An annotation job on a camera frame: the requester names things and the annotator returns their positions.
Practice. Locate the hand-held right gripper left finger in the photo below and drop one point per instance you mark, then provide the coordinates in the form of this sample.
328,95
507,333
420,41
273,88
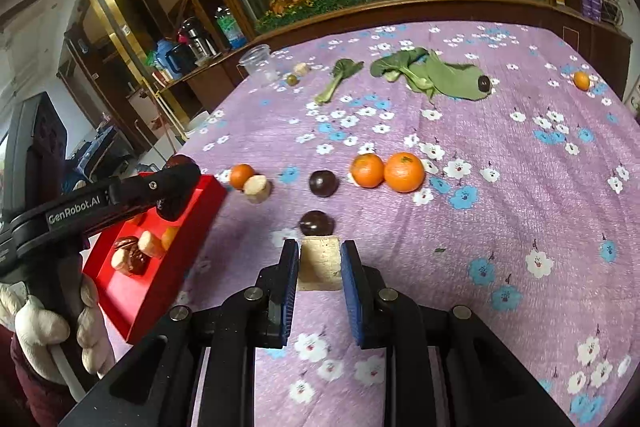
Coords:
289,292

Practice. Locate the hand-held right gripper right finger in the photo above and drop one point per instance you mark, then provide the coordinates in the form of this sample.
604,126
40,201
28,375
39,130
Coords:
352,292

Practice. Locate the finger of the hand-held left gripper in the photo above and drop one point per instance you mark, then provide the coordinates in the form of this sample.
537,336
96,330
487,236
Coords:
165,187
176,212

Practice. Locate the red date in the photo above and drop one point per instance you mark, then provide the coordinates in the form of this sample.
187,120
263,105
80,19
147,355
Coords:
137,263
180,161

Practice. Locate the square tan sugarcane piece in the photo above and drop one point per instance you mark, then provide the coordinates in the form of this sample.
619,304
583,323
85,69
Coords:
318,264

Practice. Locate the pale sugarcane piece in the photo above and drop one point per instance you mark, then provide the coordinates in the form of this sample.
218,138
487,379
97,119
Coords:
120,263
150,244
257,190

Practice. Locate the wrinkled brown date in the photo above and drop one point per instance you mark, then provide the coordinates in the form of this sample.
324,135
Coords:
126,243

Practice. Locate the red tray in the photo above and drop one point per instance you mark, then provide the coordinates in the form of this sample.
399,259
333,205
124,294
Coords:
145,302

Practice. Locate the person's left forearm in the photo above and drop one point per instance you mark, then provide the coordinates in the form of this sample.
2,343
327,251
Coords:
30,399

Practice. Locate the person's left hand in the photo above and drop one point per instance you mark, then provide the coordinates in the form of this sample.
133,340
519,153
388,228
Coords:
40,329

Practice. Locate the dark passion fruit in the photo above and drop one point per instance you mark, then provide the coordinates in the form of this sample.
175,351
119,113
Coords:
316,223
323,183

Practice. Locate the black kettle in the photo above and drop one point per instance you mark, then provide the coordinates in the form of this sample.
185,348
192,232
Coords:
181,61

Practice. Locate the blue jug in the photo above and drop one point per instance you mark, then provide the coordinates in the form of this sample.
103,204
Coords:
162,48

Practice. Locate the wooden side cabinet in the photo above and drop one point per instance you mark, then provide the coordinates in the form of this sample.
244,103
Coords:
115,57

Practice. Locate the black thermos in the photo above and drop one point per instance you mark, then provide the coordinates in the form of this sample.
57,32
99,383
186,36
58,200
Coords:
197,37

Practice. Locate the clear plastic cup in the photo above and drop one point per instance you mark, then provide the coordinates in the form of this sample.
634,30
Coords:
257,62

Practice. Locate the small green fruit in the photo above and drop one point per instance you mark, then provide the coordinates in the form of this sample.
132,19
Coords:
292,80

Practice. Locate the green plastic bottle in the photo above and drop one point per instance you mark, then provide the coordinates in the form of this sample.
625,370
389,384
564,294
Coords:
230,29

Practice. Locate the small pale cake far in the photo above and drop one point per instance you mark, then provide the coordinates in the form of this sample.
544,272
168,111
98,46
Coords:
301,69

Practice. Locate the purple floral tablecloth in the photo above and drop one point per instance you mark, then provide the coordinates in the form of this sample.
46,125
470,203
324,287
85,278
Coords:
500,187

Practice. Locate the small bok choy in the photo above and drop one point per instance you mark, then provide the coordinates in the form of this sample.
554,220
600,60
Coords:
345,71

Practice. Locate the large green leaf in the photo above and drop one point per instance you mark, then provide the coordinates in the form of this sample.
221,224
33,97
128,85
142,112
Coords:
450,79

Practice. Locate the small dark fruit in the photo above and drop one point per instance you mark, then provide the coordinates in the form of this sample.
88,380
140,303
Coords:
484,83

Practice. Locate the small orange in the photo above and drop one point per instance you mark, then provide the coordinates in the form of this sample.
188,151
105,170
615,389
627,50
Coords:
581,80

